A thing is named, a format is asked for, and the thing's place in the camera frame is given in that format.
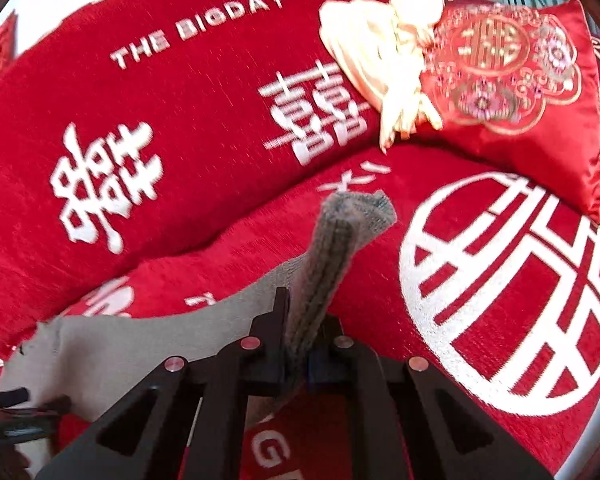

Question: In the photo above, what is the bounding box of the grey knit sweater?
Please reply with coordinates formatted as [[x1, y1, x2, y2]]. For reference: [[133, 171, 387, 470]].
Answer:
[[0, 191, 396, 422]]

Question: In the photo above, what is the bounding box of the red wedding quilt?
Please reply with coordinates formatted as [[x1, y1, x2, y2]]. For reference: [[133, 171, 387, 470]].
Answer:
[[0, 142, 600, 480]]

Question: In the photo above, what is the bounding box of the red folded quilt roll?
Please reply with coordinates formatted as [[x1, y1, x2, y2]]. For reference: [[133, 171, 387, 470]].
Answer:
[[0, 0, 386, 356]]

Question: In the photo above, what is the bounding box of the red embroidered satin pillow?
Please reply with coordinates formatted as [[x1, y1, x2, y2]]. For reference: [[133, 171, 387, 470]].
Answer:
[[417, 0, 600, 222]]

